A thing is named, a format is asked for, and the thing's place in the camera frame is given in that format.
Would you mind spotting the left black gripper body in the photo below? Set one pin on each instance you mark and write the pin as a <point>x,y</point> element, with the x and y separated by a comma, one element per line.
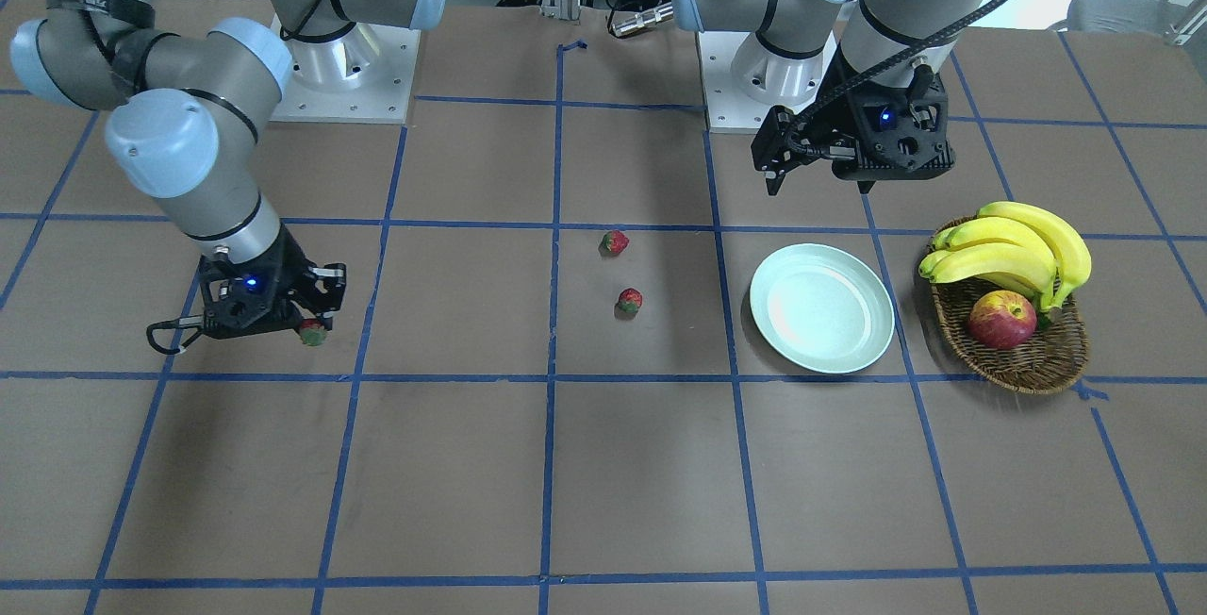
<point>845,121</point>

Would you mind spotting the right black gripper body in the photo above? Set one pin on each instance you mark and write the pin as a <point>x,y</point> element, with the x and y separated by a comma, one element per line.
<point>289,268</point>

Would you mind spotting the strawberry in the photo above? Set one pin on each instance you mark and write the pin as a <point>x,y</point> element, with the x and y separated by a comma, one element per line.
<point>614,242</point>
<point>312,332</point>
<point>629,302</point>

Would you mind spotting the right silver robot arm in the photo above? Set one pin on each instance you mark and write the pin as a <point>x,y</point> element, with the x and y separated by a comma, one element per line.
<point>186,114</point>

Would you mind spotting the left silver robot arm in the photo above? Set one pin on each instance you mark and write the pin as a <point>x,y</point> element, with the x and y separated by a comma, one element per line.
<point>855,82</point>

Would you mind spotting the light green plate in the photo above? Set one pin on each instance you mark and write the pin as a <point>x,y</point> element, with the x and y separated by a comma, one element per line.
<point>821,308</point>

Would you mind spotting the yellow banana bunch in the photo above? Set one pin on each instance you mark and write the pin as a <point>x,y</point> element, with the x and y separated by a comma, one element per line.
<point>1020,247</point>

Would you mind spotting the red apple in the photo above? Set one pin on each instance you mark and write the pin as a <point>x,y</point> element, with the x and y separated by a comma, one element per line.
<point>1002,319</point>

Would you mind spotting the wicker basket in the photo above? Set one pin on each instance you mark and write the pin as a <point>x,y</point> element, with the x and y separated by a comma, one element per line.
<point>1052,360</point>

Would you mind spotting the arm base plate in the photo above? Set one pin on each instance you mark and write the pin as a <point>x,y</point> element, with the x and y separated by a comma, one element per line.
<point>742,79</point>
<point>363,78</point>

